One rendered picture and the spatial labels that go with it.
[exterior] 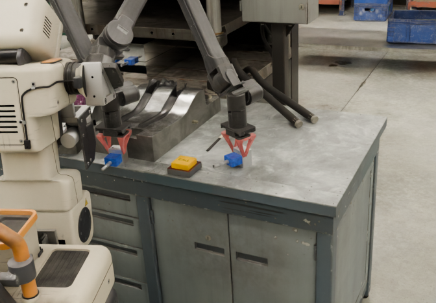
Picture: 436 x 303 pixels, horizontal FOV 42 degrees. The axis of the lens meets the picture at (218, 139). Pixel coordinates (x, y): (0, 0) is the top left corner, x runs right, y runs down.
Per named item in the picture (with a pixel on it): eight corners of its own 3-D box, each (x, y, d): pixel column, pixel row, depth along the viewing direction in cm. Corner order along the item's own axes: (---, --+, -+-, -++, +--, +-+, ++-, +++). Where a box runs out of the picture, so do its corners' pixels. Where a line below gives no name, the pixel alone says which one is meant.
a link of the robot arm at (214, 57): (158, -22, 184) (174, -44, 176) (172, -23, 188) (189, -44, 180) (211, 96, 177) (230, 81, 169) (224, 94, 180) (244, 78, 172)
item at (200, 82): (227, 108, 252) (226, 92, 249) (8, 82, 307) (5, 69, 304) (291, 57, 321) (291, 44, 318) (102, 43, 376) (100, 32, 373)
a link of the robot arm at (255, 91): (209, 83, 178) (224, 70, 171) (233, 73, 185) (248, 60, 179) (228, 117, 177) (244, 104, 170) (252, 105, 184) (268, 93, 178)
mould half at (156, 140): (154, 162, 188) (150, 124, 183) (91, 151, 199) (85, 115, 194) (220, 110, 229) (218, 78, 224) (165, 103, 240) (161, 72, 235)
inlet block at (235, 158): (218, 177, 176) (217, 161, 174) (209, 171, 180) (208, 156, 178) (252, 164, 183) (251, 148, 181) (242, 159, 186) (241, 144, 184)
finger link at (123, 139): (115, 148, 191) (111, 122, 187) (134, 150, 189) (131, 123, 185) (106, 157, 185) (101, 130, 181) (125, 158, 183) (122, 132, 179)
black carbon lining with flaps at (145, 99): (146, 133, 193) (143, 107, 189) (108, 128, 200) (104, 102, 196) (195, 100, 221) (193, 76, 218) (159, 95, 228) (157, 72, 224)
